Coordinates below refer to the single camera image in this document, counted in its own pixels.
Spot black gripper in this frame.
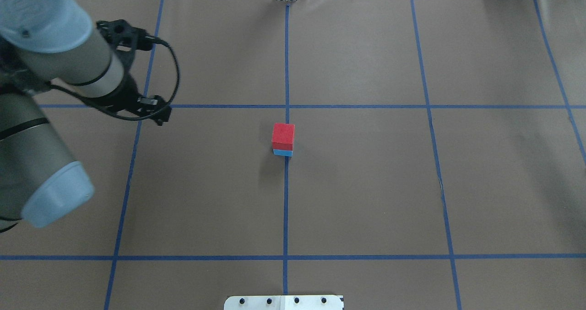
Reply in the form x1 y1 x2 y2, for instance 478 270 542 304
87 74 172 126

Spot red wooden block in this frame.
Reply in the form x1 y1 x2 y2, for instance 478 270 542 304
271 123 295 152

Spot blue wooden block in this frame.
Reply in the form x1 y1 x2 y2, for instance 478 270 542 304
272 149 293 157

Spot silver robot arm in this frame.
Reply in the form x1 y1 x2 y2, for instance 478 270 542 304
0 0 181 233

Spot blue tape line lengthwise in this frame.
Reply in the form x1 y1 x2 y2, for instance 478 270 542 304
282 5 291 295

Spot blue tape line crosswise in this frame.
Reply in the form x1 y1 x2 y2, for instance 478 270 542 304
0 253 586 261

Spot brown paper table cover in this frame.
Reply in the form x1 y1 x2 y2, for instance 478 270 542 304
1 0 585 310

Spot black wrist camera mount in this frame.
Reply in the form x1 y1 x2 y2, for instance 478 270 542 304
96 19 154 72

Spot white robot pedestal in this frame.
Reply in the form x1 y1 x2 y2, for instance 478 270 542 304
223 294 345 310

